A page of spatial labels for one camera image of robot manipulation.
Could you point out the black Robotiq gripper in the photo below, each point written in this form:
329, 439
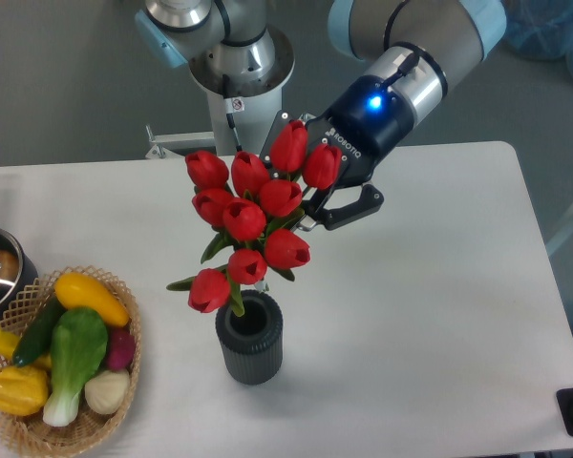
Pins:
366, 122

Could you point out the red tulip bouquet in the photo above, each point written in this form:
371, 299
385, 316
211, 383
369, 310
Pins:
253, 207

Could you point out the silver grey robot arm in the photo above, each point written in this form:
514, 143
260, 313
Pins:
417, 51

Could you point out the dark grey ribbed vase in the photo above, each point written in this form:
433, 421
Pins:
252, 344

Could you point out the blue plastic bag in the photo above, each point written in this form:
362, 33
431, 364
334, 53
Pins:
541, 30

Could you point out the purple red radish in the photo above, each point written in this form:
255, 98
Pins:
121, 349

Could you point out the yellow squash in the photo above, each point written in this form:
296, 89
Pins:
74, 290

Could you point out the green bok choy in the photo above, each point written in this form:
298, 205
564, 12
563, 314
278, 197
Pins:
78, 347

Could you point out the cream white garlic bulb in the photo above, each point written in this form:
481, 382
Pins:
106, 391

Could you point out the dark green cucumber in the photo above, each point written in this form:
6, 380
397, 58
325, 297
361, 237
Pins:
37, 338

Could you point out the small yellow gourd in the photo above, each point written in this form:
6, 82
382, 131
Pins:
8, 343

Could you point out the yellow bell pepper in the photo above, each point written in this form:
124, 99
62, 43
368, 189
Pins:
23, 391

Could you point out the woven wicker basket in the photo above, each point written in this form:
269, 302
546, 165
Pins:
30, 436

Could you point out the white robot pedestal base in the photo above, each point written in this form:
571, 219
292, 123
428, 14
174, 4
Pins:
236, 122

